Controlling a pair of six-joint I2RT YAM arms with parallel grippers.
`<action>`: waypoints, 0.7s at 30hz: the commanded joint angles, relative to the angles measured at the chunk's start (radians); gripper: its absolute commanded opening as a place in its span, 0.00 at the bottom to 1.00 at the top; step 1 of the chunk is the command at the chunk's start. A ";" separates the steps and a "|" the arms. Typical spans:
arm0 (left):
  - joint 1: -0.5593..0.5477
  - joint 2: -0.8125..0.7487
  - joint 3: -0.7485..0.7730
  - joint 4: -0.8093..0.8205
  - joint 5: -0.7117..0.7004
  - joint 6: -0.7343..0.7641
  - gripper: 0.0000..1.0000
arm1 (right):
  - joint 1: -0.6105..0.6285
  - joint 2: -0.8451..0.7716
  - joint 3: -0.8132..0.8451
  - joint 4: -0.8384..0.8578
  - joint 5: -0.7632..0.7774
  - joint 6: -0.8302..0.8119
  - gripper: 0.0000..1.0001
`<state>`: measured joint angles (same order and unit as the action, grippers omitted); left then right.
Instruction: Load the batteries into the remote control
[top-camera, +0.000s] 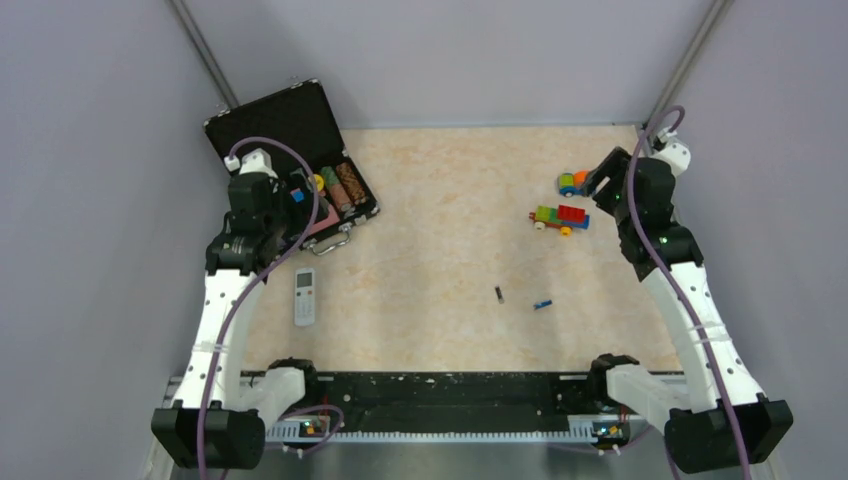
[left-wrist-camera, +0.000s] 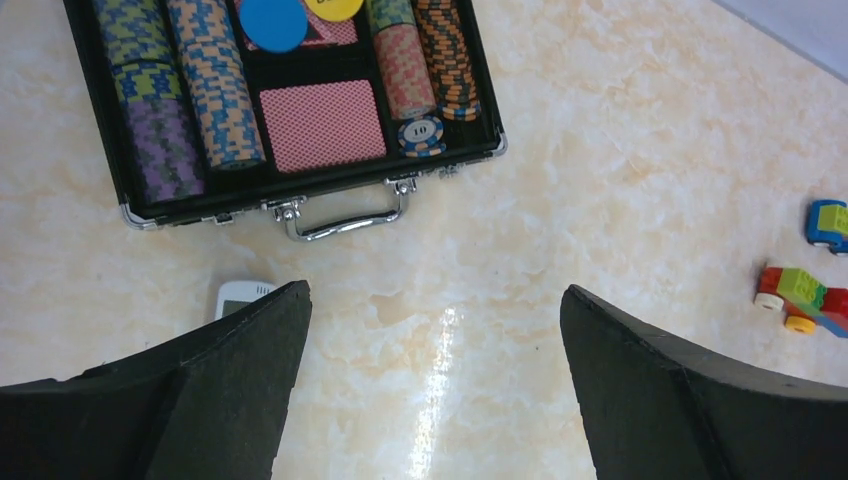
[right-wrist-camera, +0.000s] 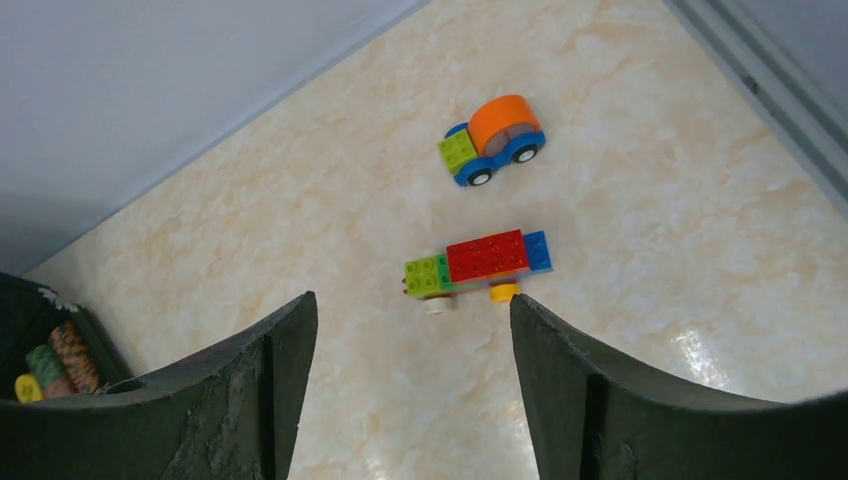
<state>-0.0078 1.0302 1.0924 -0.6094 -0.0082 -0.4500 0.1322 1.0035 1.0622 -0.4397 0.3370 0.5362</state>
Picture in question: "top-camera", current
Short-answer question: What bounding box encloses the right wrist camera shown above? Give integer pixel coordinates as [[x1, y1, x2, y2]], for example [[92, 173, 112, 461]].
[[651, 127, 692, 177]]

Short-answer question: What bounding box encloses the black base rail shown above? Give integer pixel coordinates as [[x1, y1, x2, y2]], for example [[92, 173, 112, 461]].
[[296, 372, 647, 443]]

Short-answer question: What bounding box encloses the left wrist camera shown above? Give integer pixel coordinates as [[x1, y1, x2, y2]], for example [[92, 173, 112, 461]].
[[223, 148, 278, 179]]

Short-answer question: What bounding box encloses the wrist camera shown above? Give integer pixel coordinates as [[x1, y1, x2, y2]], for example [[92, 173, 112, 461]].
[[223, 148, 278, 179], [651, 127, 692, 177]]

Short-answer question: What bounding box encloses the green pink chip stack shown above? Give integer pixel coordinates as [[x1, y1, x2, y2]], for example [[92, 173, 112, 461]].
[[320, 166, 353, 213]]

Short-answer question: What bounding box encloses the white remote control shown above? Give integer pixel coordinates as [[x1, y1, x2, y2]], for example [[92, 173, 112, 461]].
[[294, 268, 316, 327]]

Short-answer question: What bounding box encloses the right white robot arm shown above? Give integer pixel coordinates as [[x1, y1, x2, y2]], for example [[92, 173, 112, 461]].
[[584, 147, 794, 474]]

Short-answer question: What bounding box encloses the orange blue toy car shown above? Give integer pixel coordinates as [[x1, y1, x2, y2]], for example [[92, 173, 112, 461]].
[[557, 170, 589, 198]]

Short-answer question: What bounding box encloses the lego brick truck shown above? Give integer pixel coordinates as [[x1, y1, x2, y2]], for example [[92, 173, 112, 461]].
[[528, 205, 591, 236]]

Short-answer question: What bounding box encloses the black poker chip case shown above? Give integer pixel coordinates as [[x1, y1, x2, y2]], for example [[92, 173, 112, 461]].
[[203, 78, 382, 258]]

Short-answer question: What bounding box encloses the brown poker chip stack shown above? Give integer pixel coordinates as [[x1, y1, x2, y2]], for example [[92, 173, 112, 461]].
[[335, 162, 368, 205]]

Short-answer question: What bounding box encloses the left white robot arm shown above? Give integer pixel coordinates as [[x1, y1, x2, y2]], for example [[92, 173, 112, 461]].
[[151, 171, 321, 473]]

